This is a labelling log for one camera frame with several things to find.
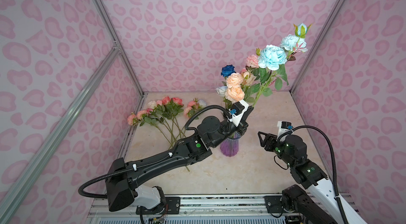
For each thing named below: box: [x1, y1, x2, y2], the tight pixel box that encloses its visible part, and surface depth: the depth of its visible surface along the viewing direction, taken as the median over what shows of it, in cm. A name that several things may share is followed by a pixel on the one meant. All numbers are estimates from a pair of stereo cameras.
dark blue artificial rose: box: [220, 64, 237, 79], surface depth 74 cm
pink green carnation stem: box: [126, 109, 174, 148], surface depth 104 cm
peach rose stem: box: [223, 72, 245, 110], surface depth 63 cm
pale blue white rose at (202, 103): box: [197, 98, 208, 108], surface depth 110 cm
